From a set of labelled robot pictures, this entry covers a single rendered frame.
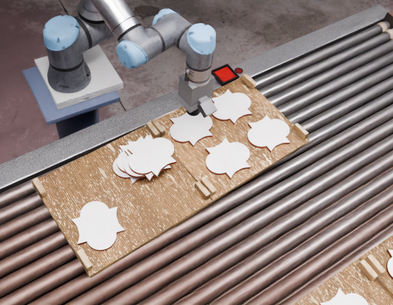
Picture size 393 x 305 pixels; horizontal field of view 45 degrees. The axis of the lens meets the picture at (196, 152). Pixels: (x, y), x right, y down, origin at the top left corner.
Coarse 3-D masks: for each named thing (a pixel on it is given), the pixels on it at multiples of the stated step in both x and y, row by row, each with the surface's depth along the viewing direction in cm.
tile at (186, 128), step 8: (176, 120) 157; (184, 120) 157; (192, 120) 157; (200, 120) 158; (208, 120) 158; (176, 128) 155; (184, 128) 155; (192, 128) 155; (200, 128) 156; (208, 128) 156; (176, 136) 153; (184, 136) 153; (192, 136) 154; (200, 136) 154; (208, 136) 155; (192, 144) 152
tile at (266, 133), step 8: (264, 120) 160; (272, 120) 160; (280, 120) 161; (256, 128) 158; (264, 128) 158; (272, 128) 158; (280, 128) 159; (288, 128) 159; (248, 136) 156; (256, 136) 156; (264, 136) 156; (272, 136) 156; (280, 136) 157; (256, 144) 154; (264, 144) 154; (272, 144) 154; (280, 144) 155
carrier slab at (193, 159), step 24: (216, 96) 166; (264, 96) 168; (168, 120) 158; (216, 120) 160; (240, 120) 161; (288, 120) 162; (216, 144) 154; (288, 144) 156; (192, 168) 148; (264, 168) 150; (216, 192) 143
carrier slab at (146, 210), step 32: (96, 160) 146; (64, 192) 139; (96, 192) 140; (128, 192) 141; (160, 192) 142; (192, 192) 143; (64, 224) 133; (128, 224) 135; (160, 224) 136; (96, 256) 129
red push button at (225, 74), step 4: (224, 68) 175; (228, 68) 176; (216, 72) 174; (220, 72) 174; (224, 72) 174; (228, 72) 174; (220, 76) 173; (224, 76) 173; (228, 76) 173; (232, 76) 173; (224, 80) 172
